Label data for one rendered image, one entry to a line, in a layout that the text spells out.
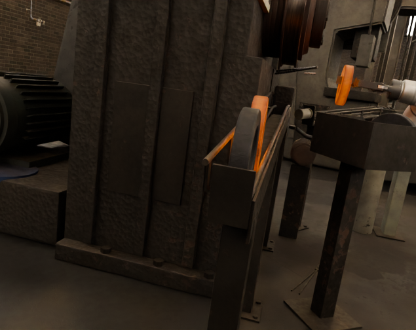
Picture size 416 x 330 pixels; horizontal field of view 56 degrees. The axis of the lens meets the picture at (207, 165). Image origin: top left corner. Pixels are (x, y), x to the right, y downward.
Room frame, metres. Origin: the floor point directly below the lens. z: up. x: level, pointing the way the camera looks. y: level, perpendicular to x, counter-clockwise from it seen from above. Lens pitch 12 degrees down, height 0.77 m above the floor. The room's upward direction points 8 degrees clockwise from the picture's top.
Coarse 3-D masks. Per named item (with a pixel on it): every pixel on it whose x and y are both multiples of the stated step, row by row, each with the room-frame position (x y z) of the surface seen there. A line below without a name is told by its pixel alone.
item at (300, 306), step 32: (320, 128) 1.31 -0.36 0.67; (352, 128) 1.18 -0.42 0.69; (384, 128) 1.12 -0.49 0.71; (352, 160) 1.15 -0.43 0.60; (384, 160) 1.13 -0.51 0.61; (352, 192) 1.26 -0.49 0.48; (352, 224) 1.27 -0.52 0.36; (320, 288) 1.27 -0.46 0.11; (320, 320) 1.24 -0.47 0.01; (352, 320) 1.26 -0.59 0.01
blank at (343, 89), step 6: (348, 66) 1.55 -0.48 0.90; (342, 72) 1.62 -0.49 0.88; (348, 72) 1.52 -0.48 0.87; (342, 78) 1.55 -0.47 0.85; (348, 78) 1.51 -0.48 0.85; (342, 84) 1.51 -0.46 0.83; (348, 84) 1.50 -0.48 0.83; (342, 90) 1.51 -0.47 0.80; (348, 90) 1.50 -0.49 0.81; (336, 96) 1.61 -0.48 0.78; (342, 96) 1.52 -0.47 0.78; (336, 102) 1.55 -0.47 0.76; (342, 102) 1.54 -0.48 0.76
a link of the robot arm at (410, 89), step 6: (408, 84) 1.50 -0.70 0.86; (414, 84) 1.50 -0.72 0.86; (402, 90) 1.51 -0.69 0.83; (408, 90) 1.49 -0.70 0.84; (414, 90) 1.49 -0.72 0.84; (402, 96) 1.50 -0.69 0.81; (408, 96) 1.49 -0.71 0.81; (414, 96) 1.49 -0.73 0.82; (402, 102) 1.52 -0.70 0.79; (408, 102) 1.51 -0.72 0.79; (414, 102) 1.50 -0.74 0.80
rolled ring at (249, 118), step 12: (252, 108) 0.73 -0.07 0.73; (240, 120) 0.68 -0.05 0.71; (252, 120) 0.68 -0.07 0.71; (240, 132) 0.66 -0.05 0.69; (252, 132) 0.66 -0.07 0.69; (240, 144) 0.65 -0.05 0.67; (252, 144) 0.67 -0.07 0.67; (240, 156) 0.65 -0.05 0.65; (252, 156) 0.79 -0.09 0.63; (252, 168) 0.79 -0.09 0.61
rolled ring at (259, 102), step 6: (258, 96) 0.90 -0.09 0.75; (264, 96) 0.91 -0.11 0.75; (252, 102) 0.87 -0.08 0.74; (258, 102) 0.87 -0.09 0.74; (264, 102) 0.87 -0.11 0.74; (258, 108) 0.86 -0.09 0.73; (264, 108) 0.86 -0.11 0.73; (264, 114) 0.84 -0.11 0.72; (264, 120) 0.85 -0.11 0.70; (264, 126) 0.97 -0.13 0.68; (258, 144) 0.83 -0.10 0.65; (258, 150) 0.83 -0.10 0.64; (258, 156) 0.83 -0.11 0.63; (258, 162) 0.92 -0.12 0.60
